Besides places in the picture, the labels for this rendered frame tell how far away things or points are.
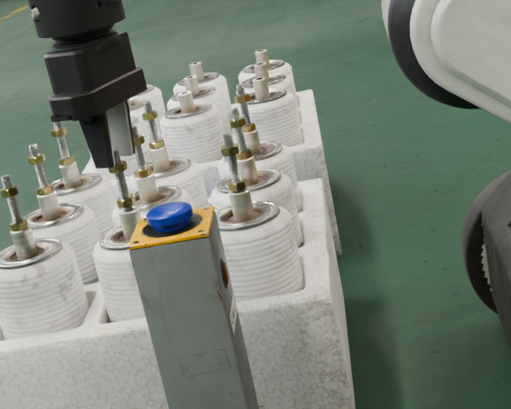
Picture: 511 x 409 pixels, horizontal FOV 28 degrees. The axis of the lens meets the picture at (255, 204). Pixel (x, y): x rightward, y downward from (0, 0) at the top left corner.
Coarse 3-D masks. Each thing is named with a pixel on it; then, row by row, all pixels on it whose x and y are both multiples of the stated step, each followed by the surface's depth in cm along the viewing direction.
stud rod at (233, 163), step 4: (228, 132) 104; (224, 136) 103; (228, 136) 103; (232, 136) 103; (224, 140) 103; (228, 140) 103; (232, 140) 103; (228, 144) 103; (232, 144) 103; (232, 156) 103; (236, 156) 104; (228, 160) 104; (232, 160) 104; (236, 160) 104; (232, 164) 104; (236, 164) 104; (232, 168) 104; (236, 168) 104; (232, 172) 104; (236, 172) 104; (232, 176) 104; (236, 176) 104; (232, 180) 105; (236, 180) 104; (240, 180) 105
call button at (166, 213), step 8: (160, 208) 88; (168, 208) 88; (176, 208) 87; (184, 208) 87; (152, 216) 87; (160, 216) 86; (168, 216) 86; (176, 216) 86; (184, 216) 87; (152, 224) 87; (160, 224) 86; (168, 224) 86; (176, 224) 87; (184, 224) 87
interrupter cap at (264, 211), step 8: (256, 200) 109; (264, 200) 109; (256, 208) 107; (264, 208) 107; (272, 208) 106; (224, 216) 107; (232, 216) 107; (256, 216) 106; (264, 216) 104; (272, 216) 104; (224, 224) 104; (232, 224) 104; (240, 224) 103; (248, 224) 103; (256, 224) 103
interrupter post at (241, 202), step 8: (232, 192) 105; (240, 192) 104; (248, 192) 105; (232, 200) 105; (240, 200) 104; (248, 200) 105; (232, 208) 105; (240, 208) 105; (248, 208) 105; (240, 216) 105; (248, 216) 105
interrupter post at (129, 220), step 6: (120, 210) 107; (132, 210) 106; (138, 210) 106; (120, 216) 106; (126, 216) 105; (132, 216) 105; (138, 216) 106; (126, 222) 106; (132, 222) 106; (126, 228) 106; (132, 228) 106; (126, 234) 106; (132, 234) 106
